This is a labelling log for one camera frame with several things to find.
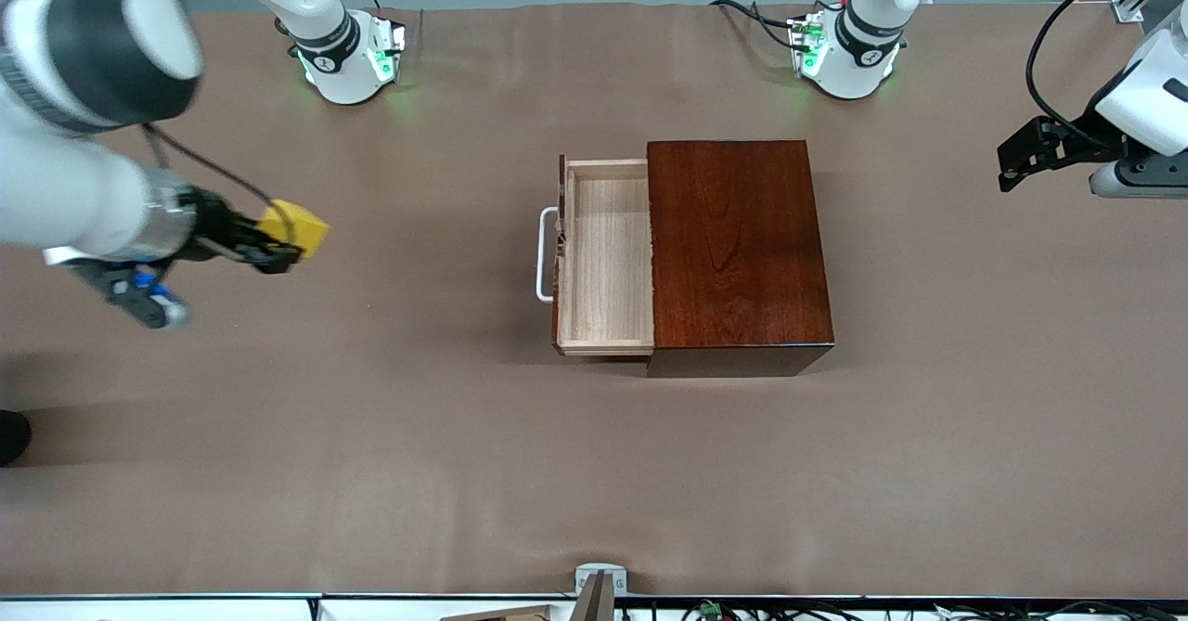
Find yellow block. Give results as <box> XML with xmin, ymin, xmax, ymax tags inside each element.
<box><xmin>257</xmin><ymin>198</ymin><xmax>331</xmax><ymax>261</ymax></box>

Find wooden drawer with white handle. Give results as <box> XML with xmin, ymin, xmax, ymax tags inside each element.
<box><xmin>536</xmin><ymin>155</ymin><xmax>656</xmax><ymax>359</ymax></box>

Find brown table cloth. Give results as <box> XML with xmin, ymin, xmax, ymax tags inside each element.
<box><xmin>0</xmin><ymin>1</ymin><xmax>1188</xmax><ymax>601</ymax></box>

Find black round object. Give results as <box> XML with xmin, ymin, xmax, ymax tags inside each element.
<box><xmin>0</xmin><ymin>410</ymin><xmax>32</xmax><ymax>467</ymax></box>

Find dark wooden cabinet box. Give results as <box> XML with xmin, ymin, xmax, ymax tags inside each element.
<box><xmin>646</xmin><ymin>139</ymin><xmax>835</xmax><ymax>379</ymax></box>

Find brown cardboard piece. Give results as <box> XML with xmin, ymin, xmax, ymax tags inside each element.
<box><xmin>439</xmin><ymin>604</ymin><xmax>550</xmax><ymax>621</ymax></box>

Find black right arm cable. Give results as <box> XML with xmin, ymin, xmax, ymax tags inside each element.
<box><xmin>139</xmin><ymin>123</ymin><xmax>300</xmax><ymax>246</ymax></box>

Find black left base cables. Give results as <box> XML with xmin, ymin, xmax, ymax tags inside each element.
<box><xmin>710</xmin><ymin>0</ymin><xmax>810</xmax><ymax>51</ymax></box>

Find grey mount bracket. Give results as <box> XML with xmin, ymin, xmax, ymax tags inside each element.
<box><xmin>574</xmin><ymin>563</ymin><xmax>628</xmax><ymax>597</ymax></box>

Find aluminium mount post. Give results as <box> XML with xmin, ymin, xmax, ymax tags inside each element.
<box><xmin>568</xmin><ymin>571</ymin><xmax>616</xmax><ymax>621</ymax></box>

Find tangled black cables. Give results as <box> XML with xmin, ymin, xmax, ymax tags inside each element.
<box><xmin>617</xmin><ymin>599</ymin><xmax>1188</xmax><ymax>621</ymax></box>

